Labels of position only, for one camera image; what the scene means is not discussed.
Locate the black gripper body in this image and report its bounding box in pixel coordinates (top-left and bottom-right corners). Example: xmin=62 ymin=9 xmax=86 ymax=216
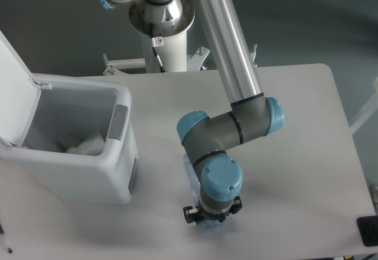
xmin=196 ymin=205 xmax=231 ymax=221

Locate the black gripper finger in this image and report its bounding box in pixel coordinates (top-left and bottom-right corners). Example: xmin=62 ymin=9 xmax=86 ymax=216
xmin=218 ymin=196 xmax=243 ymax=223
xmin=183 ymin=206 xmax=204 ymax=225

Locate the clear blue plastic bottle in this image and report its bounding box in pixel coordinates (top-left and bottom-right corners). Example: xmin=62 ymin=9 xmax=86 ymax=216
xmin=183 ymin=154 xmax=223 ymax=231

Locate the white wrapper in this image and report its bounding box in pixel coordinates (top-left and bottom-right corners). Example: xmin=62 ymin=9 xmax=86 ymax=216
xmin=66 ymin=130 xmax=105 ymax=156

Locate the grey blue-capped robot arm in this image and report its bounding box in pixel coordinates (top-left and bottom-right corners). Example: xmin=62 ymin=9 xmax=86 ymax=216
xmin=99 ymin=0 xmax=285 ymax=223

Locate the white trash can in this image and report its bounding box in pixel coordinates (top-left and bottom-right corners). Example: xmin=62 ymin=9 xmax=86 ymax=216
xmin=1 ymin=74 xmax=138 ymax=204

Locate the white yellow trash in can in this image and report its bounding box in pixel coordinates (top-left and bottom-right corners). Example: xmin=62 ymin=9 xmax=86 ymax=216
xmin=58 ymin=135 xmax=82 ymax=154

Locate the white trash can lid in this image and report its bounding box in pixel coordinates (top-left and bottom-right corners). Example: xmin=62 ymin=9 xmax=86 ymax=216
xmin=1 ymin=34 xmax=52 ymax=147

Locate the black device at edge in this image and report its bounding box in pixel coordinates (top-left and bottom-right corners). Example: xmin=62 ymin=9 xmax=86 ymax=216
xmin=357 ymin=215 xmax=377 ymax=247

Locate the black white pen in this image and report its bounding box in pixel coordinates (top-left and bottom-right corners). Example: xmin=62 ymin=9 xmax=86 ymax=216
xmin=0 ymin=225 xmax=13 ymax=254

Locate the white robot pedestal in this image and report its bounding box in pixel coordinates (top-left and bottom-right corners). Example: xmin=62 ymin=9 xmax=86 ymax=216
xmin=129 ymin=0 xmax=195 ymax=73

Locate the white frame at right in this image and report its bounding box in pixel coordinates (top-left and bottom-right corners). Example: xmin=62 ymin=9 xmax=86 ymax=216
xmin=349 ymin=78 xmax=377 ymax=135

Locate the white metal base frame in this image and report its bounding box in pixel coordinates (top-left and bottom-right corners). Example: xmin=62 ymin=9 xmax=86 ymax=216
xmin=102 ymin=44 xmax=258 ymax=76

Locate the black cable on pedestal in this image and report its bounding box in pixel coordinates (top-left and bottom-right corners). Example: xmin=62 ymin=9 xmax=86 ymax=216
xmin=149 ymin=23 xmax=168 ymax=73

